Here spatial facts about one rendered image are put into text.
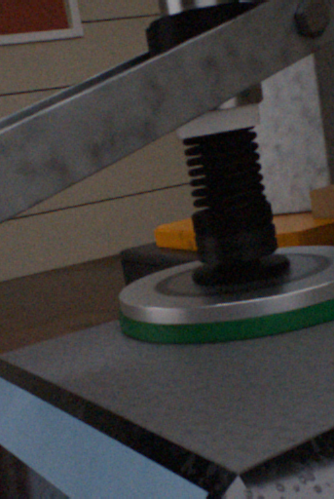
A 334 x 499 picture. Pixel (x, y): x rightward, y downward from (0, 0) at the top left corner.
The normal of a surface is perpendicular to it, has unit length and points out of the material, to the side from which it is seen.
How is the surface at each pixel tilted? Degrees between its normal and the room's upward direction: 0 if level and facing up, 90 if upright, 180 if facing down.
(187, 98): 90
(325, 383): 0
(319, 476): 45
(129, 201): 90
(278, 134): 90
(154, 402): 0
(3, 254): 90
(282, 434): 0
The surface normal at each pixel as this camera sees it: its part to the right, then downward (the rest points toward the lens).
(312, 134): -0.51, 0.22
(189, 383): -0.17, -0.97
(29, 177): 0.55, 0.04
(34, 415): -0.70, -0.55
